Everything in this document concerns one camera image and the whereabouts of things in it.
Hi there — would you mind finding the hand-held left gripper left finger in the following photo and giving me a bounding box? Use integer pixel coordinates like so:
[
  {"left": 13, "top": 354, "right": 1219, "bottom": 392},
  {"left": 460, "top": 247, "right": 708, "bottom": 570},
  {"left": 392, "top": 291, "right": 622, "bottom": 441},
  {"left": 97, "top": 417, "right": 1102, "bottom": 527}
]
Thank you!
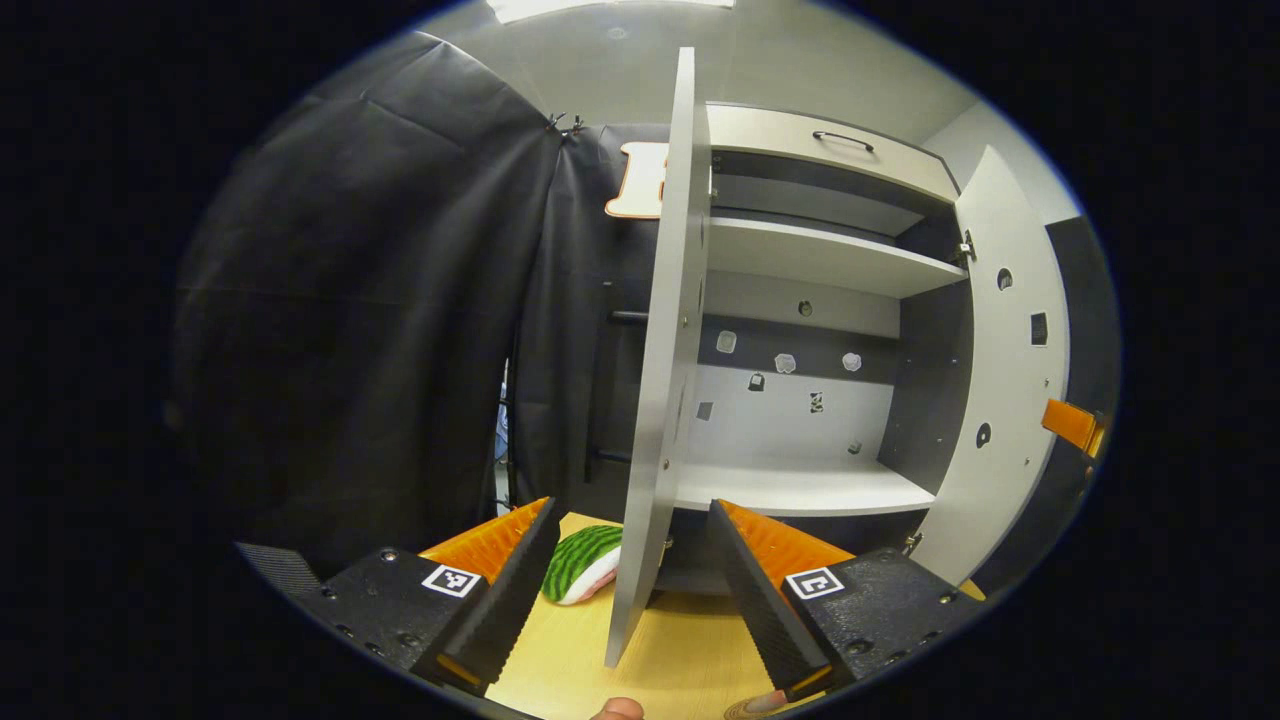
[{"left": 300, "top": 496, "right": 561, "bottom": 698}]

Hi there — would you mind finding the white cabinet door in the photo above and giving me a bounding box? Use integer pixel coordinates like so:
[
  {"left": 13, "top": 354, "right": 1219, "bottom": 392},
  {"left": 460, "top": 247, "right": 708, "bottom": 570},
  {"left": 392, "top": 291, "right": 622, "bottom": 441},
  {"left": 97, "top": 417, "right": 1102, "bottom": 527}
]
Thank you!
[
  {"left": 915, "top": 147, "right": 1071, "bottom": 587},
  {"left": 605, "top": 47, "right": 713, "bottom": 669}
]

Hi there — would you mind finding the white and grey cabinet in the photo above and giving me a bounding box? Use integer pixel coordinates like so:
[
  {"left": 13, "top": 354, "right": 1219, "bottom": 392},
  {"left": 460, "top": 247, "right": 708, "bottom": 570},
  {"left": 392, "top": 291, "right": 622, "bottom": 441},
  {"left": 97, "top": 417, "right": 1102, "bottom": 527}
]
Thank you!
[{"left": 665, "top": 100, "right": 976, "bottom": 601}]

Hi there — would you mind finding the white cabinet drawer front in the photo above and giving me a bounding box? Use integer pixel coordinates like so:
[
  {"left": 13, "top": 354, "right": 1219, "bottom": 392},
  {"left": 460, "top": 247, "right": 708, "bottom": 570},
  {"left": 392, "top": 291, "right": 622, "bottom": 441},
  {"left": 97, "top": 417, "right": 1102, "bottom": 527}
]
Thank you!
[{"left": 706, "top": 103, "right": 961, "bottom": 206}]

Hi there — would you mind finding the round brown coaster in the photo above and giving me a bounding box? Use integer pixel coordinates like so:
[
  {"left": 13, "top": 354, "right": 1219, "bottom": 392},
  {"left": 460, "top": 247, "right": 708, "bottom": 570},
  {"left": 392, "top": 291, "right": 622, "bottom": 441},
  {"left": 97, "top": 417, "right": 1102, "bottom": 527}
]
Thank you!
[{"left": 724, "top": 688, "right": 801, "bottom": 720}]

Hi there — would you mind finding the white cabinet shelf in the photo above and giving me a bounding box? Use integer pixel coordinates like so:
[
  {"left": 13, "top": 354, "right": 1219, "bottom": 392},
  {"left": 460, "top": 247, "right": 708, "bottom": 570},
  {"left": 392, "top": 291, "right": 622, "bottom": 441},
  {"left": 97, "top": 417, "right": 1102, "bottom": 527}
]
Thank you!
[{"left": 705, "top": 216, "right": 970, "bottom": 300}]

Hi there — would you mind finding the black left door handle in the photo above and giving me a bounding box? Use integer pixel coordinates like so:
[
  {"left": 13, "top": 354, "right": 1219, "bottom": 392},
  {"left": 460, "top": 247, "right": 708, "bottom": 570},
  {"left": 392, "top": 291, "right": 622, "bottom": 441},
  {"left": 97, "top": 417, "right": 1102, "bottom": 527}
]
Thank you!
[{"left": 585, "top": 280, "right": 651, "bottom": 483}]

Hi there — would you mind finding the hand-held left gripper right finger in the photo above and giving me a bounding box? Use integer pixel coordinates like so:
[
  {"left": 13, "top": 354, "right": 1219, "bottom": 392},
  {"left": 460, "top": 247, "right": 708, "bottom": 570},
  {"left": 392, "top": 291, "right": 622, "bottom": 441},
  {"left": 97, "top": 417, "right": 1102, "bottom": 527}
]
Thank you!
[{"left": 708, "top": 498, "right": 986, "bottom": 703}]

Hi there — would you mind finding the watermelon slice toy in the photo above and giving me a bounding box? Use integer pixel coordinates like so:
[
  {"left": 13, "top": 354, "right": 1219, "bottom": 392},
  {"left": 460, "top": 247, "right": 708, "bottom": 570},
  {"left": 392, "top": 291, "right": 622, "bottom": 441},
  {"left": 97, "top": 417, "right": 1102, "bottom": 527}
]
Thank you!
[{"left": 542, "top": 525, "right": 624, "bottom": 607}]

